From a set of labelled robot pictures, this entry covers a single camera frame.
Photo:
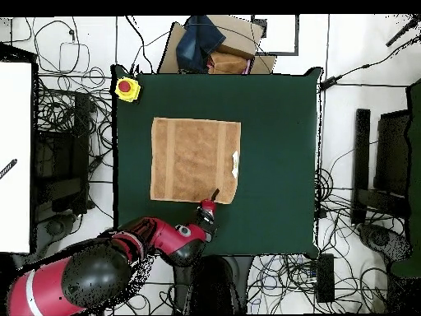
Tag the tan terry towel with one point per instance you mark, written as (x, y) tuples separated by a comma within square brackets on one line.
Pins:
[(194, 158)]

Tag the yellow emergency stop button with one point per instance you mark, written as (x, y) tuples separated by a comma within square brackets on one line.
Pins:
[(127, 89)]

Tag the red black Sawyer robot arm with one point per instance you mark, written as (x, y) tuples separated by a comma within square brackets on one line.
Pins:
[(131, 250)]

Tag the dark green table cloth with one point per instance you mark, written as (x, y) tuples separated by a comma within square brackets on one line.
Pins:
[(263, 108)]

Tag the brown folded towel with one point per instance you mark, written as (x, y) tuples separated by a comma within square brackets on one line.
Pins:
[(228, 62)]

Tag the black power strip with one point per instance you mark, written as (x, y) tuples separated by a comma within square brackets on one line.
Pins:
[(326, 279)]

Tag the black metal stand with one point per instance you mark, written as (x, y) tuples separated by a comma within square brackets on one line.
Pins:
[(361, 148), (80, 148)]

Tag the blue denim jeans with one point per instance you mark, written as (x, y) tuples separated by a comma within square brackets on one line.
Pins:
[(197, 42)]

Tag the grey stand foot black knob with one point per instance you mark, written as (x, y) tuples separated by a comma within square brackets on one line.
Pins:
[(54, 227), (378, 238)]

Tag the brown cardboard box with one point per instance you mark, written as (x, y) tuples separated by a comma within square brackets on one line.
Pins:
[(238, 36)]

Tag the white board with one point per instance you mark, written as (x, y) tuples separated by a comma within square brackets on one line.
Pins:
[(14, 158)]

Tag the green covered side table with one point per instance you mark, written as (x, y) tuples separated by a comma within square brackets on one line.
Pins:
[(415, 164)]

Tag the striped black rod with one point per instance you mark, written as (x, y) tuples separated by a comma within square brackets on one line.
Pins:
[(8, 168)]

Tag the black tripod rod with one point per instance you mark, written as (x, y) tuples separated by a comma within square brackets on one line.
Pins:
[(403, 31)]

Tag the black square floor frame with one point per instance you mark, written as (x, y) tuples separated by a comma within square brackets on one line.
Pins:
[(297, 33)]

